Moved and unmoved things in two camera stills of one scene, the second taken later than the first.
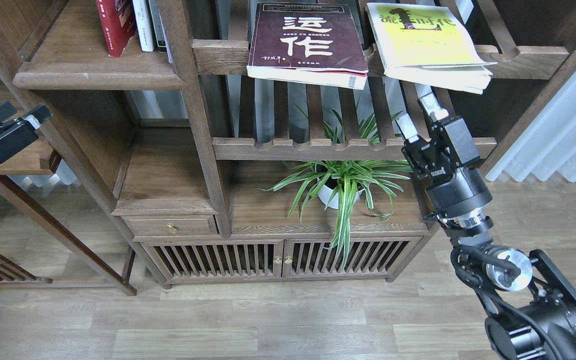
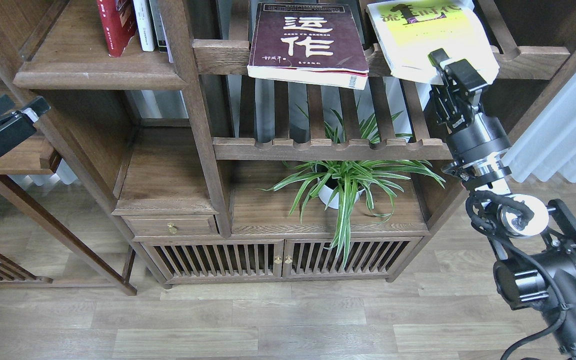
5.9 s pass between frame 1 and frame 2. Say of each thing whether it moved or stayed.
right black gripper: moved
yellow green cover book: moved
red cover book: stayed
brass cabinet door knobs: stayed
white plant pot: stayed
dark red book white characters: stayed
